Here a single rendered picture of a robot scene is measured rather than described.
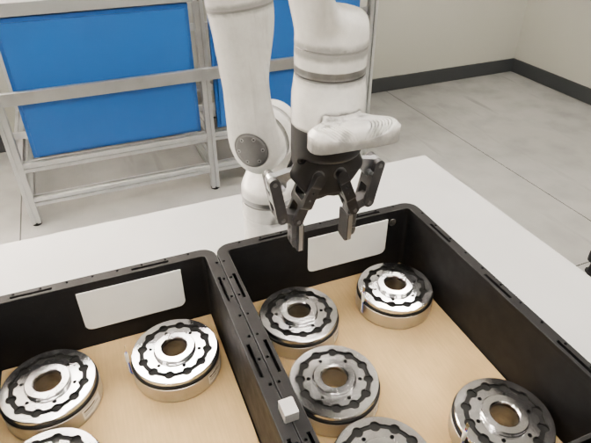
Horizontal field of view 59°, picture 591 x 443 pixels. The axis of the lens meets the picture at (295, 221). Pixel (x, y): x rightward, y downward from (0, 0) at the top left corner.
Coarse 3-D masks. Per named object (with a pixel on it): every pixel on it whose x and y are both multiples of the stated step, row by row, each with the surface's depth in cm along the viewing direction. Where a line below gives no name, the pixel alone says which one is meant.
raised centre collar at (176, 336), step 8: (168, 336) 63; (176, 336) 63; (184, 336) 63; (160, 344) 62; (192, 344) 62; (160, 352) 61; (184, 352) 61; (192, 352) 61; (160, 360) 60; (168, 360) 60; (176, 360) 60; (184, 360) 60
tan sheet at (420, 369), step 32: (320, 288) 75; (352, 288) 75; (352, 320) 70; (448, 320) 70; (384, 352) 66; (416, 352) 66; (448, 352) 66; (480, 352) 66; (384, 384) 62; (416, 384) 62; (448, 384) 62; (384, 416) 58; (416, 416) 58; (448, 416) 58
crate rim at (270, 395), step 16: (176, 256) 66; (192, 256) 66; (208, 256) 66; (112, 272) 63; (128, 272) 63; (144, 272) 64; (32, 288) 61; (48, 288) 61; (64, 288) 61; (80, 288) 61; (224, 288) 61; (0, 304) 59; (224, 304) 59; (240, 320) 56; (240, 336) 54; (256, 352) 53; (256, 368) 53; (272, 384) 49; (272, 400) 48; (272, 416) 47; (288, 432) 45
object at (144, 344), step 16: (176, 320) 66; (192, 320) 66; (144, 336) 64; (160, 336) 64; (192, 336) 64; (208, 336) 64; (144, 352) 61; (208, 352) 61; (144, 368) 59; (160, 368) 59; (176, 368) 59; (192, 368) 60; (208, 368) 60; (160, 384) 58; (176, 384) 58
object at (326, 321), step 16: (288, 288) 71; (304, 288) 71; (272, 304) 69; (320, 304) 68; (272, 320) 66; (320, 320) 66; (336, 320) 66; (272, 336) 64; (288, 336) 64; (304, 336) 64; (320, 336) 64
